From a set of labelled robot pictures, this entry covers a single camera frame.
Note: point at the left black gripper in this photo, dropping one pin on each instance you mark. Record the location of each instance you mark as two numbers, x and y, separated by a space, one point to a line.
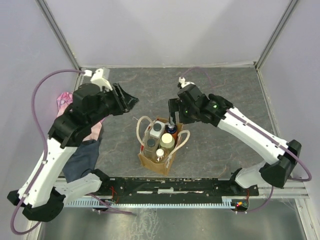
126 101

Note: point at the pink purple cloth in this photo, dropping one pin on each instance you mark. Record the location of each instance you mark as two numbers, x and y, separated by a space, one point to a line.
63 101

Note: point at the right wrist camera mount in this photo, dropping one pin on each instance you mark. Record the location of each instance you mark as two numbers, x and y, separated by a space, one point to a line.
182 82

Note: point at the dark blue towel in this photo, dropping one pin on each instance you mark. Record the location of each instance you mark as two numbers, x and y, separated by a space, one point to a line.
82 161

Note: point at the clear square bottle grey cap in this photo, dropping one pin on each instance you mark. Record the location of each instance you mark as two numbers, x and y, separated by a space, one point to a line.
151 145

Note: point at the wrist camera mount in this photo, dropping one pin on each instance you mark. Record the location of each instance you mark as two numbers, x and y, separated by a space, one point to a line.
99 77
182 82

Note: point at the light blue cable duct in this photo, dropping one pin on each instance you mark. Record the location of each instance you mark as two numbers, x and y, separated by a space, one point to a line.
89 202

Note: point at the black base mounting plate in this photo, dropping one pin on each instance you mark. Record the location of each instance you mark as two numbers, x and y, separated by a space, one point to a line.
125 186

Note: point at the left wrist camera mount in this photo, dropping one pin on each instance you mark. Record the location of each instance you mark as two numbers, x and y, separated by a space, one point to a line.
99 77

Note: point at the left aluminium frame post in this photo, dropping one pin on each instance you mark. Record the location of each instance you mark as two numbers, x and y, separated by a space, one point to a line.
47 13

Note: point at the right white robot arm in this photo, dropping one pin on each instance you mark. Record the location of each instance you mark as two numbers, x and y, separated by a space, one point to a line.
279 156

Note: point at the right aluminium frame post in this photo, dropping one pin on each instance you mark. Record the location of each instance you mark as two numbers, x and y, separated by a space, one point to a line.
276 33

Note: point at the green bottle white cap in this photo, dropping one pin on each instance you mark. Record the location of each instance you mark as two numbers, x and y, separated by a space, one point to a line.
167 142

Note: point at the orange bottle dark blue cap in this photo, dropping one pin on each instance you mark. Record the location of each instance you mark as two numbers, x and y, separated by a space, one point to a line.
172 129

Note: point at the clear yellow bottle white cap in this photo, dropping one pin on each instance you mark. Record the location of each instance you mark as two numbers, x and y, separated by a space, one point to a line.
160 155

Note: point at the aluminium front rail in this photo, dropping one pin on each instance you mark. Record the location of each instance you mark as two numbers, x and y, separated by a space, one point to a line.
291 190

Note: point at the burlap watermelon canvas bag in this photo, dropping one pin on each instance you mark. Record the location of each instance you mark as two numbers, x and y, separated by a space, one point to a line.
158 147

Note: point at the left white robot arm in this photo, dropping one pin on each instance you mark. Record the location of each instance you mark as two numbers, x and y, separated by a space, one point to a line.
40 199

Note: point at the aluminium frame post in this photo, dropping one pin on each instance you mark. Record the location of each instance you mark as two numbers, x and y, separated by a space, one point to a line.
276 33
47 13

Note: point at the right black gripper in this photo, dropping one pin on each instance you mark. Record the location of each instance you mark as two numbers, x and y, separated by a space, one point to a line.
176 105

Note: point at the white square bottle grey cap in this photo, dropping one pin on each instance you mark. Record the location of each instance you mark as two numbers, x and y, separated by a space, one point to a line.
157 129

